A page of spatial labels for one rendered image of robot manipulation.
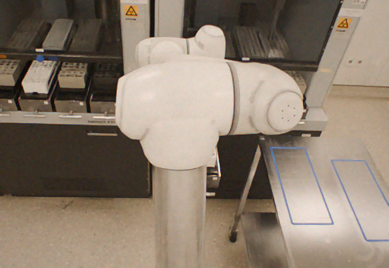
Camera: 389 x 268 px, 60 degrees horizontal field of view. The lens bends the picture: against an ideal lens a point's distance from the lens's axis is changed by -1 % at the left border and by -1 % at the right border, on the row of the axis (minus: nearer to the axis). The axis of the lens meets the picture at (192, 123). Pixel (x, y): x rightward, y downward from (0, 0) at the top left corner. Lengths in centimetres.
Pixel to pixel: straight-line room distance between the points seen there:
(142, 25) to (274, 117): 96
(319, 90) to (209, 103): 123
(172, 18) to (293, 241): 92
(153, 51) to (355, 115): 236
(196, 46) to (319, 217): 70
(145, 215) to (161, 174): 150
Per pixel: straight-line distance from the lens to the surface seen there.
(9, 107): 170
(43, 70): 169
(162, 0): 138
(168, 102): 53
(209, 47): 110
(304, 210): 125
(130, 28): 144
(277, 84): 56
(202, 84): 55
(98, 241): 205
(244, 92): 56
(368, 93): 349
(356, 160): 150
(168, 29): 143
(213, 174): 127
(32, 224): 219
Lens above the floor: 179
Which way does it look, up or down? 43 degrees down
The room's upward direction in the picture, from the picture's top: 6 degrees clockwise
